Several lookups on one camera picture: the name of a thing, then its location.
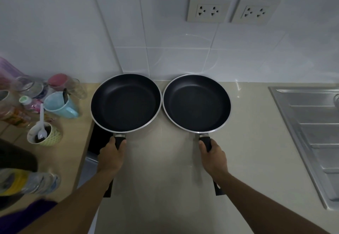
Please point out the person's left hand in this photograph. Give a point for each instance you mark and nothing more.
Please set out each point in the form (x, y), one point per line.
(111, 159)

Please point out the person's right hand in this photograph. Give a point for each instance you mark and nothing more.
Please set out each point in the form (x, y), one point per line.
(215, 162)

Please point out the black frying pan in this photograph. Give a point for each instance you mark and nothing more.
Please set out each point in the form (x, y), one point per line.
(127, 101)
(197, 102)

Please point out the person's left forearm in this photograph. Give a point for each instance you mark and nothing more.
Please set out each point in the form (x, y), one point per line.
(66, 210)

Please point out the person's right forearm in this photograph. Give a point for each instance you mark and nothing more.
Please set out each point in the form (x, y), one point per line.
(264, 210)

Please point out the light wooden side table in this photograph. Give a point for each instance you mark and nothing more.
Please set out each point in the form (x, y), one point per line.
(71, 141)

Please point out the yellow-green cup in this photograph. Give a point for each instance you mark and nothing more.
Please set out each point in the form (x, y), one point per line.
(54, 137)

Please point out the teal cup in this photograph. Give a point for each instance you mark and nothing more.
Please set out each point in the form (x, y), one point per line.
(57, 108)

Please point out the white plastic spoon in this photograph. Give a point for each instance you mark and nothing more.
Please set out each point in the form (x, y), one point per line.
(41, 131)

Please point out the clear water bottle yellow label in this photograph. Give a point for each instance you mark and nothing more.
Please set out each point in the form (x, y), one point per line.
(39, 183)

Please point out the clear drinking glass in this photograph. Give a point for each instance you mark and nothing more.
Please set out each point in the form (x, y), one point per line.
(76, 89)

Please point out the black utensil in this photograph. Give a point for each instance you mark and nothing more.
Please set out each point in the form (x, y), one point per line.
(65, 96)

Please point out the pink cup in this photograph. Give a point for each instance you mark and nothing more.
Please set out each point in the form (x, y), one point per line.
(57, 81)

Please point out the black plastic bin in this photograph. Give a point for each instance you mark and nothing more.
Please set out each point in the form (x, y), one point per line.
(16, 157)

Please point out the small bottle white cap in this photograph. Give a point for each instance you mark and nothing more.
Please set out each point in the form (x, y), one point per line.
(26, 102)

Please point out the purple cloth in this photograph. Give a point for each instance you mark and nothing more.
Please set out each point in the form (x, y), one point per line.
(23, 215)

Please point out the orange label bottle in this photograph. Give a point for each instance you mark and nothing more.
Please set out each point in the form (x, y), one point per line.
(16, 117)

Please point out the stainless steel double sink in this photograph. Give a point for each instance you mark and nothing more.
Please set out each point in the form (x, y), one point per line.
(312, 114)

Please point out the glass jar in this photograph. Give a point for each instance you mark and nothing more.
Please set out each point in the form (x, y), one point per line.
(30, 86)

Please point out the pink bottle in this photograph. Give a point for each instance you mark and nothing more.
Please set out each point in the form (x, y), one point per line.
(8, 69)

